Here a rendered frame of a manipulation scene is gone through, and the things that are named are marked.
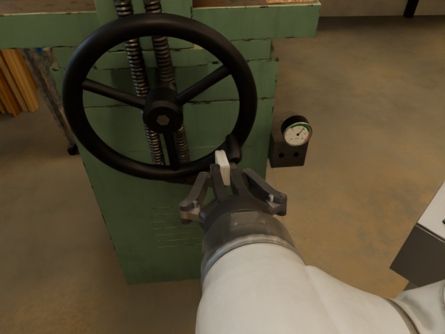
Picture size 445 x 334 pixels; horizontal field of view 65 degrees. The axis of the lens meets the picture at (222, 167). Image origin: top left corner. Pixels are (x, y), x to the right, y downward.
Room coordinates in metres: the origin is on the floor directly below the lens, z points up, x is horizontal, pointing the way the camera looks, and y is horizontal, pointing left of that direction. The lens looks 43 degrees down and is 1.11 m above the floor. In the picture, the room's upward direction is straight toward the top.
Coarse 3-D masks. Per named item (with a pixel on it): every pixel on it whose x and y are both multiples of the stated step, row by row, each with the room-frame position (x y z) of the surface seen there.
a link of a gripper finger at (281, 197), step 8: (248, 168) 0.36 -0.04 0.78; (248, 176) 0.34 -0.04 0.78; (256, 176) 0.33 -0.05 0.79; (248, 184) 0.34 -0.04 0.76; (256, 184) 0.32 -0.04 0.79; (264, 184) 0.31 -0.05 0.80; (256, 192) 0.31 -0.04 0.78; (264, 192) 0.30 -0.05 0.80; (272, 192) 0.29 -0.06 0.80; (280, 192) 0.29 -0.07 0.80; (264, 200) 0.29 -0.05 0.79; (280, 200) 0.27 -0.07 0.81
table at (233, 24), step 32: (0, 0) 0.67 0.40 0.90; (32, 0) 0.67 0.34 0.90; (64, 0) 0.67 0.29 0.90; (192, 0) 0.67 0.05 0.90; (224, 0) 0.67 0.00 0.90; (256, 0) 0.67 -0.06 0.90; (0, 32) 0.60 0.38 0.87; (32, 32) 0.61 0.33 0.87; (64, 32) 0.61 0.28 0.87; (224, 32) 0.64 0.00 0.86; (256, 32) 0.64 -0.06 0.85; (288, 32) 0.65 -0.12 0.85; (96, 64) 0.52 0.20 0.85; (128, 64) 0.53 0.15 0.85; (192, 64) 0.54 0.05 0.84
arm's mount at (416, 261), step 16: (432, 208) 0.34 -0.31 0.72; (416, 224) 0.31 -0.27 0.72; (432, 224) 0.31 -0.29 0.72; (416, 240) 0.30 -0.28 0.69; (432, 240) 0.29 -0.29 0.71; (400, 256) 0.31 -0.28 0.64; (416, 256) 0.29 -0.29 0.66; (432, 256) 0.28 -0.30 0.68; (400, 272) 0.30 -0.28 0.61; (416, 272) 0.29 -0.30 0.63; (432, 272) 0.27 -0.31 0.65
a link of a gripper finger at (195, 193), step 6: (204, 174) 0.34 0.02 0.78; (198, 180) 0.33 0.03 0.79; (204, 180) 0.33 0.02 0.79; (198, 186) 0.31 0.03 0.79; (204, 186) 0.32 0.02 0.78; (192, 192) 0.29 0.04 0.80; (198, 192) 0.29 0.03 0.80; (204, 192) 0.31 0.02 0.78; (186, 198) 0.28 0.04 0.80; (192, 198) 0.28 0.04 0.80; (198, 198) 0.28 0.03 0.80; (204, 198) 0.31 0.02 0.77; (180, 204) 0.27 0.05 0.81; (186, 204) 0.27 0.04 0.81; (192, 204) 0.27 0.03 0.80; (198, 204) 0.28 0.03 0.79; (186, 210) 0.26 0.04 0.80; (186, 222) 0.26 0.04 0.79
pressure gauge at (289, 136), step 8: (288, 120) 0.61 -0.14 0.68; (296, 120) 0.60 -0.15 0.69; (304, 120) 0.60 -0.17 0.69; (288, 128) 0.59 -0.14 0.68; (296, 128) 0.59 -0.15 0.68; (304, 128) 0.59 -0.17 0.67; (288, 136) 0.59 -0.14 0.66; (296, 136) 0.59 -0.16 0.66; (304, 136) 0.59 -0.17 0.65; (288, 144) 0.59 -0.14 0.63; (296, 144) 0.59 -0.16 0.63
